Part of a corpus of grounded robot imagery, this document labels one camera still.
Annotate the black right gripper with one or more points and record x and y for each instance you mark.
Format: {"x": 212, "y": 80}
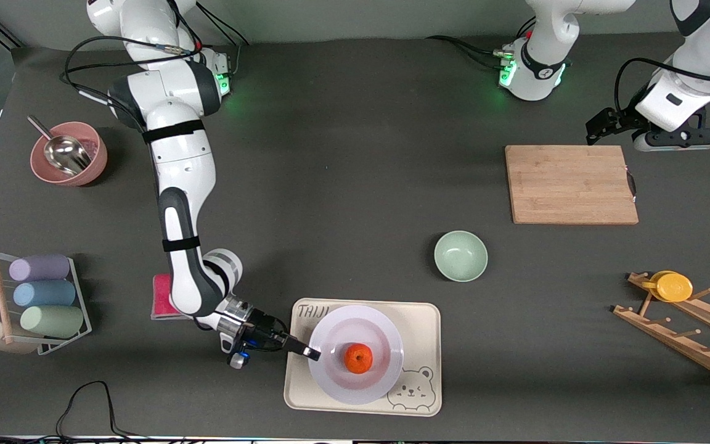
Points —
{"x": 264, "y": 331}

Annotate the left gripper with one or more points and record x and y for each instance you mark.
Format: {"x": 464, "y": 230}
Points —
{"x": 621, "y": 122}

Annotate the orange fruit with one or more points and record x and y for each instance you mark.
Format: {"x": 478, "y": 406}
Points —
{"x": 359, "y": 359}

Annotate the white round plate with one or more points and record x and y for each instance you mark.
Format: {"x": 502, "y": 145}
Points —
{"x": 355, "y": 324}

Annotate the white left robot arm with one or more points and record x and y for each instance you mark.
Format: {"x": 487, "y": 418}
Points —
{"x": 540, "y": 74}

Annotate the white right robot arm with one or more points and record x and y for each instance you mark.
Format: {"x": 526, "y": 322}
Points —
{"x": 182, "y": 166}

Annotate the black board hanging loop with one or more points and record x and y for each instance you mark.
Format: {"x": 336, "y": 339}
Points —
{"x": 633, "y": 184}

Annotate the wooden cutting board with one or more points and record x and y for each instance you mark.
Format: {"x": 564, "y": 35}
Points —
{"x": 567, "y": 185}

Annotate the beige bear print tray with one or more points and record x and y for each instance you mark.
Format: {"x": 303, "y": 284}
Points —
{"x": 423, "y": 333}

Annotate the pink folded cloth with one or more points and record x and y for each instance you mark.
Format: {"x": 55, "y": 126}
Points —
{"x": 161, "y": 299}

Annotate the yellow cup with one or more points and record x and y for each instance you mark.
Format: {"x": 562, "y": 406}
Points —
{"x": 674, "y": 287}

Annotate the pale green bowl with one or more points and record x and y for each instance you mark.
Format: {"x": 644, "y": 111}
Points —
{"x": 460, "y": 256}

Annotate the wooden peg drying rack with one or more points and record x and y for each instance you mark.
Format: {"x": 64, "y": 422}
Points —
{"x": 688, "y": 345}

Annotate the green cup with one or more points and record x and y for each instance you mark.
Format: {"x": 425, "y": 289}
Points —
{"x": 52, "y": 321}

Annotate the blue cup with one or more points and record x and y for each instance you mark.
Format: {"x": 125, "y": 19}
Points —
{"x": 44, "y": 293}

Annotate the purple cup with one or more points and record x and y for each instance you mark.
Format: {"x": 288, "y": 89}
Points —
{"x": 39, "y": 267}

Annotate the pink bowl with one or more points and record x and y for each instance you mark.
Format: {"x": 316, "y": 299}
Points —
{"x": 99, "y": 154}

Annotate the metal scoop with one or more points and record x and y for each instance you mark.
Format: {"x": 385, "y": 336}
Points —
{"x": 65, "y": 153}

